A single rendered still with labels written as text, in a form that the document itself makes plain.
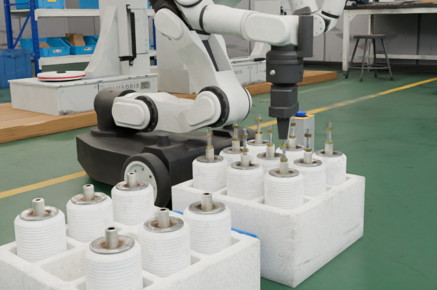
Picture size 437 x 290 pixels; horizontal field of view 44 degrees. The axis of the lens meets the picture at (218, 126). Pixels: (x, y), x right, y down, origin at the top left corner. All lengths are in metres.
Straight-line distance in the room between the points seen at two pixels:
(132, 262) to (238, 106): 0.98
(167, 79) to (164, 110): 2.25
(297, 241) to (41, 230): 0.57
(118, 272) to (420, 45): 5.89
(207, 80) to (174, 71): 2.35
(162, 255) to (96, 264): 0.13
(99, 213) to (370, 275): 0.68
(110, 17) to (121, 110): 1.78
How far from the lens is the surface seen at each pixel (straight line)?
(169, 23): 1.88
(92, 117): 3.40
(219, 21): 1.32
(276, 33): 1.23
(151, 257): 1.00
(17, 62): 5.85
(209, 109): 1.76
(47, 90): 3.42
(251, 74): 4.64
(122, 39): 3.77
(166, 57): 4.22
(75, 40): 6.83
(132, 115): 2.05
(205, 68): 1.82
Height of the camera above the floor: 0.62
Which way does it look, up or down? 11 degrees down
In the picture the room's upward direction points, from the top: 1 degrees counter-clockwise
